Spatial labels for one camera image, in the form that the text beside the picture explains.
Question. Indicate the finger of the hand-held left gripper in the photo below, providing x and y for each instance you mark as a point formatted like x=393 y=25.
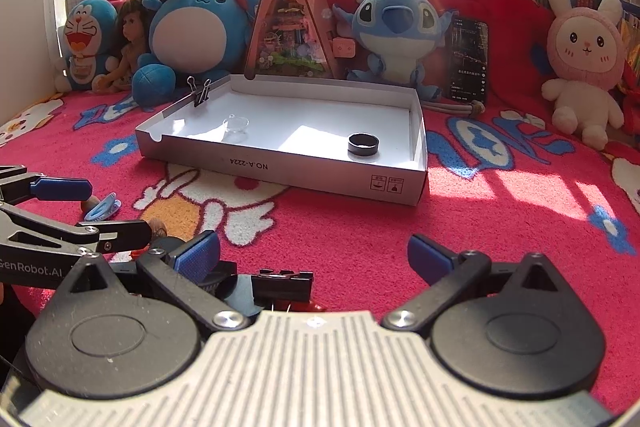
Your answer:
x=60 y=189
x=125 y=234

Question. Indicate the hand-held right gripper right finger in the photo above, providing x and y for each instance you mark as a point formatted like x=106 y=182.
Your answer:
x=425 y=257

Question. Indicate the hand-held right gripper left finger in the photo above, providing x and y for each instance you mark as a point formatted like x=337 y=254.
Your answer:
x=197 y=254

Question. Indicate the brown wooden bead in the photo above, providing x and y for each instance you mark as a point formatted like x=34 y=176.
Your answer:
x=157 y=227

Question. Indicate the blue oval clip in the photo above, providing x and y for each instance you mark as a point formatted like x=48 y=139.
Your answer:
x=102 y=209

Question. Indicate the white cardboard box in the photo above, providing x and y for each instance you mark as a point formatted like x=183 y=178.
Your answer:
x=300 y=117

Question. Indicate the black binder clip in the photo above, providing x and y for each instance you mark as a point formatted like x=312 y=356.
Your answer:
x=282 y=287
x=199 y=94

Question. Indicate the blue cat plush toy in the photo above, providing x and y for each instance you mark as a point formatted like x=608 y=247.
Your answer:
x=85 y=37

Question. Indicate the brown-haired doll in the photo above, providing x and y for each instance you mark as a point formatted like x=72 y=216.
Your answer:
x=132 y=32

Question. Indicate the black smartphone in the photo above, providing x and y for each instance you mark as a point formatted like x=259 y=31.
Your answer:
x=467 y=57

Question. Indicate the round blue mouse plush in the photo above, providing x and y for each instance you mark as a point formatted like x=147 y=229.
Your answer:
x=195 y=32

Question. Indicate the small pink box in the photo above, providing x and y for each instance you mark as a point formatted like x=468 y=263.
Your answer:
x=343 y=48

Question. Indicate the blue alien plush toy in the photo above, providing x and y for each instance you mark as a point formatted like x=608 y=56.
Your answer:
x=395 y=27

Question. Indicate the triangular miniature house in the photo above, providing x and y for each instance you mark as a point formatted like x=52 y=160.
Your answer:
x=290 y=32

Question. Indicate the pink bunny plush toy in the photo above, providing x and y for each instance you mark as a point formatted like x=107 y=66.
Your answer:
x=582 y=47

